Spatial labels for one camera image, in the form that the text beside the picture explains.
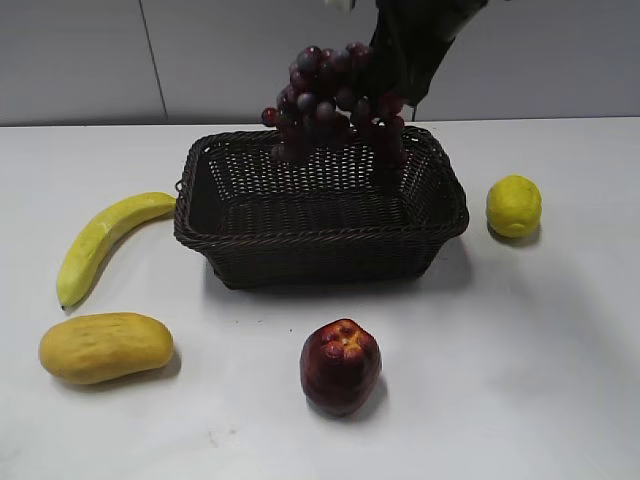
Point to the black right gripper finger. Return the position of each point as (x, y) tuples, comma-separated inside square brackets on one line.
[(427, 31)]

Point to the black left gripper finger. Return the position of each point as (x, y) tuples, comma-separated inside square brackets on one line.
[(379, 74)]

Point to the dark red grape bunch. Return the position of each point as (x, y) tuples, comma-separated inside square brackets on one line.
[(327, 99)]

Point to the black wicker basket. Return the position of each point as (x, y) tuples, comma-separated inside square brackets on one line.
[(260, 223)]

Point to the yellow lemon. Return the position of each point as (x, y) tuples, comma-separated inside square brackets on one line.
[(514, 207)]

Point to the red apple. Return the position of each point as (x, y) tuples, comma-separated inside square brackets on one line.
[(339, 365)]

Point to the yellow banana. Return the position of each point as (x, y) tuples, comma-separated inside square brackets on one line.
[(95, 241)]

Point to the yellow mango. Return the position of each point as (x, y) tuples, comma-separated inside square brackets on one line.
[(92, 349)]

